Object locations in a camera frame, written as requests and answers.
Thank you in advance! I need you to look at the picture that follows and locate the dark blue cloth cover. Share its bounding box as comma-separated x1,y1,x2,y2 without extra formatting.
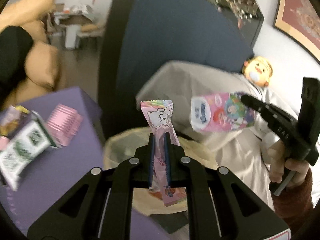
113,0,253,102

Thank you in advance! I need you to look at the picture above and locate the green white milk pouch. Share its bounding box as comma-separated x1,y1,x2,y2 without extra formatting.
1,111,61,191

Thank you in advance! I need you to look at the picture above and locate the black jacket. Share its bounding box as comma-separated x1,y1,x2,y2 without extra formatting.
1,25,34,103

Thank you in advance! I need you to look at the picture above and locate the black trash bin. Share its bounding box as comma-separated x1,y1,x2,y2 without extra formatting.
150,211,189,235

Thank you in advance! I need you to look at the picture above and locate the black cabinet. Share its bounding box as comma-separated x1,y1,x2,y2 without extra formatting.
98,0,133,139

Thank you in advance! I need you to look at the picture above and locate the glass fish tank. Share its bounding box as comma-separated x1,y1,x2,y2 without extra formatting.
207,0,264,47

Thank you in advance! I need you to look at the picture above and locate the dining table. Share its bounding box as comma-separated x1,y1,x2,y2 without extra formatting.
53,3,97,49

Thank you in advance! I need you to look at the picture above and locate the person right hand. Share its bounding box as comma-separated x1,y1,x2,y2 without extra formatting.
267,139,309,188

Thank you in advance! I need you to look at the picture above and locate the pink tissue pack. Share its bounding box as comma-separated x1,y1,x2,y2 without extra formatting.
190,92,255,132

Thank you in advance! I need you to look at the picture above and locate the red sleeve forearm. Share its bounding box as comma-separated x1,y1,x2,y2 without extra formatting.
272,169,314,236

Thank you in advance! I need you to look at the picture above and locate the yellow duck plush toy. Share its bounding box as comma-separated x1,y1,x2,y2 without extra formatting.
242,56,273,87

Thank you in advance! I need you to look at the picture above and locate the white covered sofa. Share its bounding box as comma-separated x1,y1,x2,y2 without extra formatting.
136,61,297,210

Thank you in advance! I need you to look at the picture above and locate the pink cartoon candy wrapper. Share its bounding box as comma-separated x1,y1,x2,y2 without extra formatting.
140,100,186,206

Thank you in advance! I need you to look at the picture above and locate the purple tablecloth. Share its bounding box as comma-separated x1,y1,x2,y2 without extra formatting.
1,87,103,236

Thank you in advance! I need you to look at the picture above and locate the pink slatted plastic box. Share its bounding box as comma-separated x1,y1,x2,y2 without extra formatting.
46,104,83,146

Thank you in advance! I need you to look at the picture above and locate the yellow nabati snack wrapper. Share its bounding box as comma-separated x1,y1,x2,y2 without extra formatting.
1,105,30,137

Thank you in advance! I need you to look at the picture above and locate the tan beanbag sofa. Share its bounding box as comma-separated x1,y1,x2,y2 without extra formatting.
1,0,66,109

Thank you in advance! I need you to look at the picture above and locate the beige trash bag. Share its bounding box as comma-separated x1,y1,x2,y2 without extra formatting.
103,127,218,216

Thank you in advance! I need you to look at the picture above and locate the grey dining chair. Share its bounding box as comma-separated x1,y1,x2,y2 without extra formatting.
75,23,105,48

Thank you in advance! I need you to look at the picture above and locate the framed wall picture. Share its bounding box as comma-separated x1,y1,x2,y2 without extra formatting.
273,0,319,61

